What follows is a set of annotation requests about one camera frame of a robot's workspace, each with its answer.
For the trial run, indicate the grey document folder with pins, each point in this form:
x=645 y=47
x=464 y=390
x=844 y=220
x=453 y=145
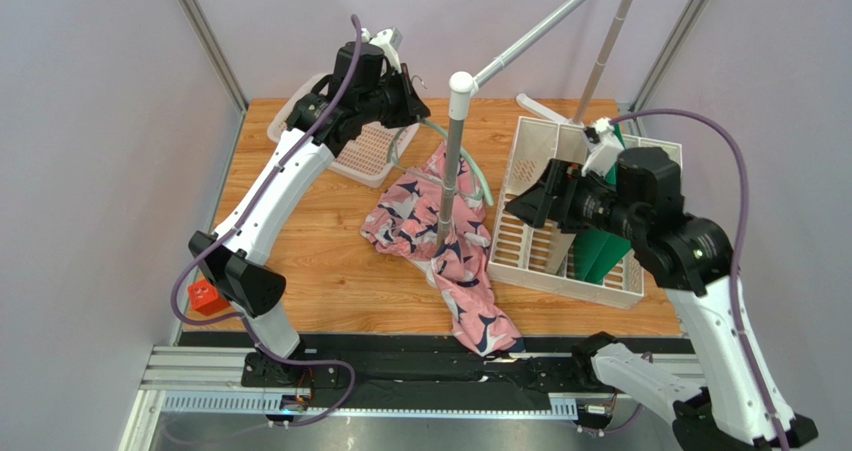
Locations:
x=559 y=247

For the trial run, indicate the green document folder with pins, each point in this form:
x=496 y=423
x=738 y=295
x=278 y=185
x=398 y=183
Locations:
x=596 y=253

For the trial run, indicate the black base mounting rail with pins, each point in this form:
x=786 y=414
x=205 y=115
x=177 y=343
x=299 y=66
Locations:
x=419 y=371

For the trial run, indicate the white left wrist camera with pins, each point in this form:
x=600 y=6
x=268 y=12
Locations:
x=389 y=40

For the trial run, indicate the white file organizer rack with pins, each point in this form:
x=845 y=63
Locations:
x=542 y=259

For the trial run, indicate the grey clothes rack stand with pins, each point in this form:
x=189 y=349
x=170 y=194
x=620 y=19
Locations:
x=464 y=86

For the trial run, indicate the red cube block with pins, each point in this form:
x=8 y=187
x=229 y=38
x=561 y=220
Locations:
x=204 y=298

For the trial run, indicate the white perforated basket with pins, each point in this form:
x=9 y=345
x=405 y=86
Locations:
x=364 y=160

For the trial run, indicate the pink patterned shorts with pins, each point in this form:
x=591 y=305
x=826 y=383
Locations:
x=404 y=223

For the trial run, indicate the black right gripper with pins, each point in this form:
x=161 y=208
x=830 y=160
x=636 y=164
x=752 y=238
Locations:
x=555 y=190

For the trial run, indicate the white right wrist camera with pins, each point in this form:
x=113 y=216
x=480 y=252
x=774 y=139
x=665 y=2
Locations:
x=604 y=147

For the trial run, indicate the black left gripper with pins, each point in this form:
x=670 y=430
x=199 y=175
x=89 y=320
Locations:
x=412 y=106

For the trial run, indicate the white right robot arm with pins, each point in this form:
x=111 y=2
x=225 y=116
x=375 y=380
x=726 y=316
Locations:
x=691 y=259

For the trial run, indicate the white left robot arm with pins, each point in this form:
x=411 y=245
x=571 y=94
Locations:
x=369 y=84

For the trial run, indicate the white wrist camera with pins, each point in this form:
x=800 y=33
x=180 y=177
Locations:
x=604 y=147
x=389 y=40

